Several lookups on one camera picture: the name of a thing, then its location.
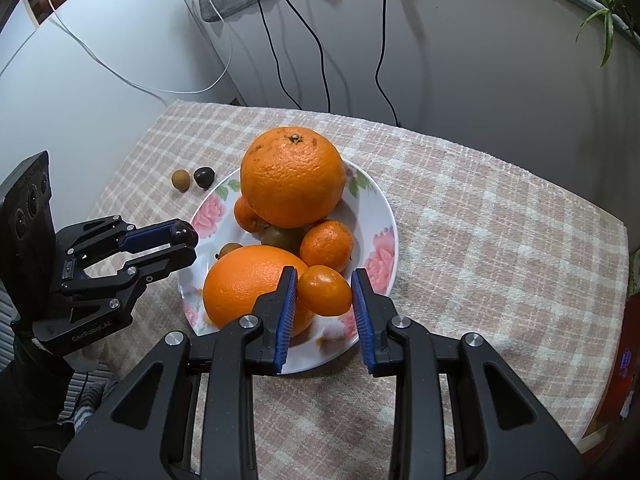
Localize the large orange with stem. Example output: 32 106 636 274
240 126 346 229

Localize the small mandarin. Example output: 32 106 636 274
299 219 355 273
297 266 352 318

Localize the dark plum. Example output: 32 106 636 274
169 220 198 248
193 167 216 190

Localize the small brown longan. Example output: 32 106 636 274
215 242 243 260

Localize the brown kiwi on cloth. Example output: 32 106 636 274
170 169 191 193

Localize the mandarin in plate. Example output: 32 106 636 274
233 196 269 234

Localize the kiwi in plate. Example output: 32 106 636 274
260 226 306 255

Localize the large orange in plate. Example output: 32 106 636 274
202 244 317 338

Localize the beige plaid tablecloth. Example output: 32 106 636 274
89 101 629 479

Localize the white floral plate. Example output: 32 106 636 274
178 162 399 375

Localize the potted spider plant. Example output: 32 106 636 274
575 0 639 67

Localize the black camera box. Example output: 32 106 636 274
1 151 55 321

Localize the black cable middle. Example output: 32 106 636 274
278 0 332 114

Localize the black cable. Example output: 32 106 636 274
278 0 332 114
252 0 304 111
374 0 402 127

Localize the black cable left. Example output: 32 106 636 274
252 0 304 111

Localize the white cable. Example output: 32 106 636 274
37 0 237 98

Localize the black cable right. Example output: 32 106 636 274
374 0 402 127

